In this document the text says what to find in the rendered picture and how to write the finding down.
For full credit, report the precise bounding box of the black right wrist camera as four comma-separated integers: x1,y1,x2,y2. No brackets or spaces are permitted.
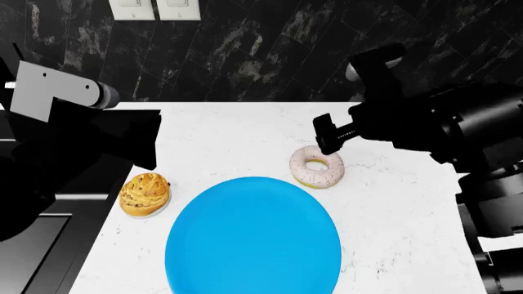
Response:
345,42,408,104

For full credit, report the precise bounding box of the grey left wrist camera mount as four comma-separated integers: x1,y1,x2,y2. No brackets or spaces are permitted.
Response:
3,60,122,124

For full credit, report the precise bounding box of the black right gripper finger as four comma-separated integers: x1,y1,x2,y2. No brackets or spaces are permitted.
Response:
312,113,361,157

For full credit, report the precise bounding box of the round blue plate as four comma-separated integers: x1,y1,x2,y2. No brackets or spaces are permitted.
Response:
164,176,342,294

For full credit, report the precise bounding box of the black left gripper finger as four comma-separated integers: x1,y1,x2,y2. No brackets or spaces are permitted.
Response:
129,109,163,172

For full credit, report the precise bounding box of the pink frosted sprinkle donut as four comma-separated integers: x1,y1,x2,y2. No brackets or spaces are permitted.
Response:
288,145,346,189

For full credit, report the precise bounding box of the golden brown swirl bun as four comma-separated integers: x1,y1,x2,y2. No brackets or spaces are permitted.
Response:
118,171,172,220

